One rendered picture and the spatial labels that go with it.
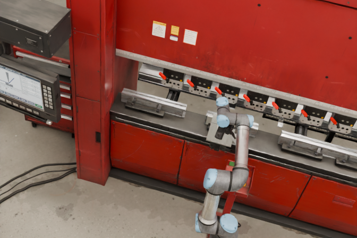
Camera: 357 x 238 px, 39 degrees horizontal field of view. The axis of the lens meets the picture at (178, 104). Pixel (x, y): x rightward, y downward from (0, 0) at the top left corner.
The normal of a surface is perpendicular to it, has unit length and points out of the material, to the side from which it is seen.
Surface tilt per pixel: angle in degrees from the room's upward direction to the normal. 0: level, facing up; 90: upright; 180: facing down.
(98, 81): 90
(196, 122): 0
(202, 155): 90
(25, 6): 0
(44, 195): 0
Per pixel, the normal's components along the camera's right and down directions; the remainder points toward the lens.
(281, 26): -0.26, 0.69
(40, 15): 0.11, -0.67
